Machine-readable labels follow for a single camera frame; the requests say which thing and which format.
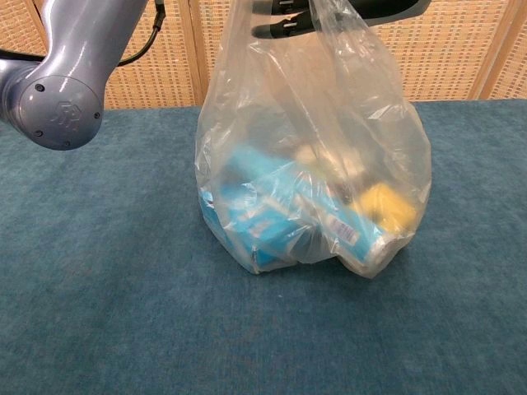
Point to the blue cylindrical can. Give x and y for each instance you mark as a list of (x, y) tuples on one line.
[(280, 181)]

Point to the silver foil packet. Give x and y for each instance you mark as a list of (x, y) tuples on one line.
[(313, 158)]

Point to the clear plastic shopping bag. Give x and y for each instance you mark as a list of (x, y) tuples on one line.
[(370, 136)]

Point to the woven rattan folding screen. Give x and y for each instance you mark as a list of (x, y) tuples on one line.
[(453, 57)]

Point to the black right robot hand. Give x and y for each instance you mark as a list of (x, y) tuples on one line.
[(387, 8)]

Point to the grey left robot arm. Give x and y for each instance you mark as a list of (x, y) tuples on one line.
[(70, 82)]

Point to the blue cardboard box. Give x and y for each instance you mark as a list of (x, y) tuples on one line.
[(239, 222)]

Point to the teal velvet tablecloth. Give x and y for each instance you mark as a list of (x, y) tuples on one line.
[(123, 288)]

